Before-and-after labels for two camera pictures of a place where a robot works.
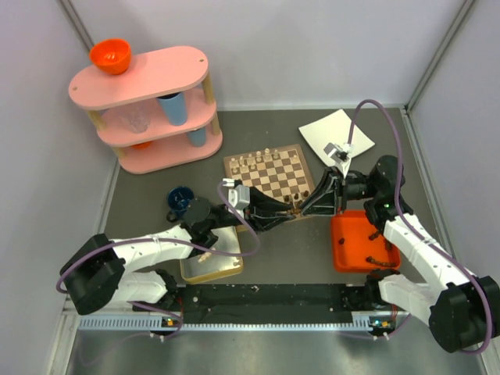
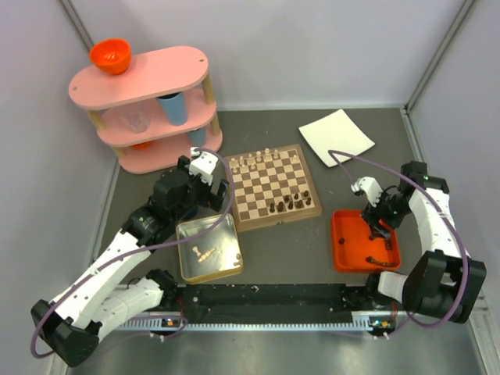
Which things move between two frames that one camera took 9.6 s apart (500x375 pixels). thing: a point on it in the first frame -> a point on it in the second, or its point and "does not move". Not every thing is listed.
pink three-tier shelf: (158, 114) does not move
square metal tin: (216, 266) does not move
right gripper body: (339, 190) -> (390, 209)
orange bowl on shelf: (111, 55) does not move
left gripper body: (250, 213) -> (201, 191)
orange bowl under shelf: (142, 146) does not move
